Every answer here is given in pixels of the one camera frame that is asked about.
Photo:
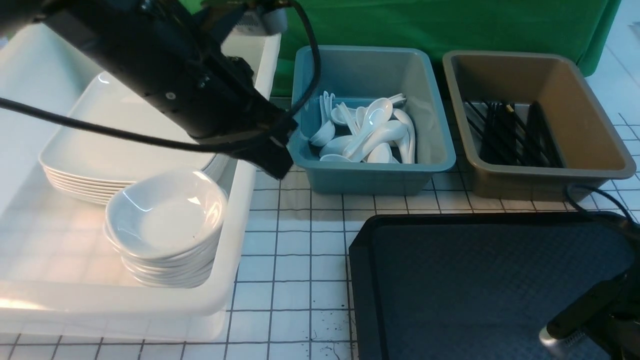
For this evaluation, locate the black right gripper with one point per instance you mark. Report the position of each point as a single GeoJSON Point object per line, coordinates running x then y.
{"type": "Point", "coordinates": [607, 313]}

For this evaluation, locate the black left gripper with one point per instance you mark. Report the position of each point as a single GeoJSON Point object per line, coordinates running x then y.
{"type": "Point", "coordinates": [173, 59]}

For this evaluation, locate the white soup spoon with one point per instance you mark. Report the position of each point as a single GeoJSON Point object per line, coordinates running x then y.
{"type": "Point", "coordinates": [377, 113]}

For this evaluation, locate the white square rice plate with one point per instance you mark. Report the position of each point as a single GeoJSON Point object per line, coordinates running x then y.
{"type": "Point", "coordinates": [98, 158]}

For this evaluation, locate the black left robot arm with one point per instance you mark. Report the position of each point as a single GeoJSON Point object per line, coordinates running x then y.
{"type": "Point", "coordinates": [16, 14]}

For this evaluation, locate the pile of white spoons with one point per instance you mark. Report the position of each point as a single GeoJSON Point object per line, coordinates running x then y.
{"type": "Point", "coordinates": [394, 142]}

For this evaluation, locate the teal plastic bin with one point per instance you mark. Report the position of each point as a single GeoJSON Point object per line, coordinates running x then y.
{"type": "Point", "coordinates": [357, 76]}

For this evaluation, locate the stack of white bowls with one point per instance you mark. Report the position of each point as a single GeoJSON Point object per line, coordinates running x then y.
{"type": "Point", "coordinates": [166, 228]}

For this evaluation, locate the black serving tray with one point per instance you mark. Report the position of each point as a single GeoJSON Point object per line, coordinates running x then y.
{"type": "Point", "coordinates": [473, 286]}

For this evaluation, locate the stack of white square plates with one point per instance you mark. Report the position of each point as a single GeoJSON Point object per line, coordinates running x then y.
{"type": "Point", "coordinates": [80, 187]}

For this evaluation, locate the bundle of black chopsticks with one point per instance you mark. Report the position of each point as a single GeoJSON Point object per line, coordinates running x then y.
{"type": "Point", "coordinates": [509, 139]}

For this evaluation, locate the large white plastic bin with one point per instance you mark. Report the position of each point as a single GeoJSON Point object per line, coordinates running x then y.
{"type": "Point", "coordinates": [59, 273]}

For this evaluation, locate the green cloth backdrop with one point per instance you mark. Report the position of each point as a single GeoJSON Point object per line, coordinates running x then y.
{"type": "Point", "coordinates": [574, 29]}

